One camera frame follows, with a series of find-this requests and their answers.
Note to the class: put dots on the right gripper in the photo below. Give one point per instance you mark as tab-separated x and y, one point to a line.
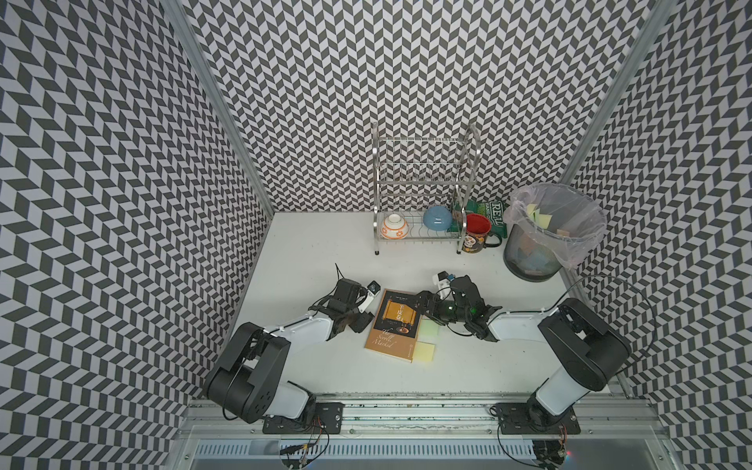
434	300

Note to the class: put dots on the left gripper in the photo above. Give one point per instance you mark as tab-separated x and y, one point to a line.
363	319

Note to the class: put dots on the green sticky note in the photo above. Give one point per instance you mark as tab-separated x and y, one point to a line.
428	331

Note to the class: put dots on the brown book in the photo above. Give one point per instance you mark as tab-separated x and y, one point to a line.
395	327

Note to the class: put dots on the yellow sticky note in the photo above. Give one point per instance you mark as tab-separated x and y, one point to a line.
423	352

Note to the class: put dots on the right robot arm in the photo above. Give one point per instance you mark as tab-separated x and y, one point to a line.
590	351

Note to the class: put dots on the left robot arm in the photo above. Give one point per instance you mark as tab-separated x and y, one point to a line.
246	381

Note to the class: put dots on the discarded sticky notes pile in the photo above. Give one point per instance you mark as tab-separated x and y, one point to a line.
551	220

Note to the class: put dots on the red interior mug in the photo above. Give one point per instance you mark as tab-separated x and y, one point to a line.
479	235

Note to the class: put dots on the blue bowl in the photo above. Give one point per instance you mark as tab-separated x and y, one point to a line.
438	218

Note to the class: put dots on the white orange patterned bowl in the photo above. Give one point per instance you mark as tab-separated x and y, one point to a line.
394	227

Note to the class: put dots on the green snack bag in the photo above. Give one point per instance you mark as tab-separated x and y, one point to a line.
492	210

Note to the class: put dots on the mesh trash bin with liner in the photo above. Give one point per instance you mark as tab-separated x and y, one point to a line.
534	255

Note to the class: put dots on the metal dish rack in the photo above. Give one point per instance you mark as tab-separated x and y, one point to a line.
411	174

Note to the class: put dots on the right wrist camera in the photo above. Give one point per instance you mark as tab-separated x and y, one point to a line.
443	279

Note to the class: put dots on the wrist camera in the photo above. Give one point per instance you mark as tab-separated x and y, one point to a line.
443	279
369	295

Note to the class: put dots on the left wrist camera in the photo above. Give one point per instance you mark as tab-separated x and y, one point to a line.
369	295

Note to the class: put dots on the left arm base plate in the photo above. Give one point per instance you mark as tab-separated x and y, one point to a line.
319	416

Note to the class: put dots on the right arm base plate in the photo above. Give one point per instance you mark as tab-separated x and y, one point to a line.
529	419

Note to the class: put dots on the aluminium front rail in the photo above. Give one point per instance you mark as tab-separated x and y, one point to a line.
419	416

